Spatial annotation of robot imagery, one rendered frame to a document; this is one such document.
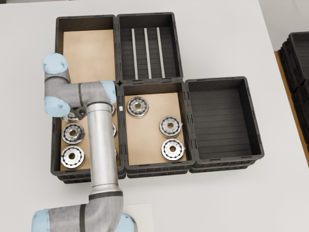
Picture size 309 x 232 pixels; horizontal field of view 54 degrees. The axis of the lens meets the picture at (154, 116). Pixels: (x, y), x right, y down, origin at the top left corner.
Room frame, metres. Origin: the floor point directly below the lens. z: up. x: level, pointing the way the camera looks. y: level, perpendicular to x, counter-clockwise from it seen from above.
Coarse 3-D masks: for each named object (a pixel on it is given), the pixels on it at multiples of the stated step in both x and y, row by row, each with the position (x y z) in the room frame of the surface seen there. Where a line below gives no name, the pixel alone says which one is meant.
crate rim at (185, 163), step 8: (176, 80) 0.71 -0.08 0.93; (120, 88) 0.63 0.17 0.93; (184, 88) 0.67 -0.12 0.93; (120, 96) 0.59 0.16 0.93; (184, 96) 0.64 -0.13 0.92; (184, 104) 0.59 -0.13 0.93; (192, 144) 0.41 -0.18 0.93; (192, 152) 0.37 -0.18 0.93; (192, 160) 0.34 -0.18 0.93; (128, 168) 0.27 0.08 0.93; (136, 168) 0.28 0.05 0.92; (144, 168) 0.28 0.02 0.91
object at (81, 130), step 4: (68, 124) 0.46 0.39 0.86; (72, 124) 0.46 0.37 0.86; (76, 124) 0.46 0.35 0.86; (64, 128) 0.43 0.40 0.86; (68, 128) 0.44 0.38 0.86; (76, 128) 0.44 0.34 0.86; (80, 128) 0.44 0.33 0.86; (64, 132) 0.42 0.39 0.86; (80, 132) 0.43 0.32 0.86; (84, 132) 0.43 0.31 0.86; (64, 136) 0.40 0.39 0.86; (80, 136) 0.41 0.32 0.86; (64, 140) 0.38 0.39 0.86; (68, 140) 0.38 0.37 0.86; (72, 140) 0.38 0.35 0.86; (76, 140) 0.39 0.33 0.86; (80, 140) 0.39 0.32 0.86; (72, 144) 0.37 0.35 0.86
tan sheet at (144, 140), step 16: (128, 96) 0.65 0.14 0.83; (144, 96) 0.66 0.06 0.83; (160, 96) 0.67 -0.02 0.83; (176, 96) 0.68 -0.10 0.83; (160, 112) 0.58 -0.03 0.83; (176, 112) 0.59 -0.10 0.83; (128, 128) 0.48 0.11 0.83; (144, 128) 0.49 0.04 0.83; (128, 144) 0.40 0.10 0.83; (144, 144) 0.41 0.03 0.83; (160, 144) 0.42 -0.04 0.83; (128, 160) 0.33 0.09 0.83; (144, 160) 0.34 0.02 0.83; (160, 160) 0.35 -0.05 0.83
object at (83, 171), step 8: (120, 104) 0.55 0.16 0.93; (120, 112) 0.52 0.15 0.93; (120, 120) 0.48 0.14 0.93; (120, 128) 0.44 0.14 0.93; (120, 136) 0.40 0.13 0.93; (120, 144) 0.37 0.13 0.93; (120, 152) 0.33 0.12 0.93; (120, 160) 0.30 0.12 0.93; (88, 168) 0.25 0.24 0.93; (120, 168) 0.27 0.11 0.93
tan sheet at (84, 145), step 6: (84, 120) 0.50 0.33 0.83; (114, 120) 0.51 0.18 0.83; (84, 126) 0.47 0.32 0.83; (66, 144) 0.37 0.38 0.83; (84, 144) 0.38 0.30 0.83; (114, 144) 0.40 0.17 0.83; (84, 150) 0.35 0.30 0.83; (72, 156) 0.32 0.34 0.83; (84, 162) 0.30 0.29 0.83; (60, 168) 0.26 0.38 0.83; (66, 168) 0.26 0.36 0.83; (78, 168) 0.27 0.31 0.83; (84, 168) 0.27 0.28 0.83
